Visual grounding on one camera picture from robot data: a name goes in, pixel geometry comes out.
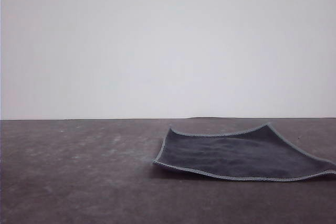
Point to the purple towel with grey hem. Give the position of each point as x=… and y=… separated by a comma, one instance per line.
x=236, y=158

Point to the grey table cloth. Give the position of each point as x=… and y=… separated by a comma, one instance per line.
x=78, y=182

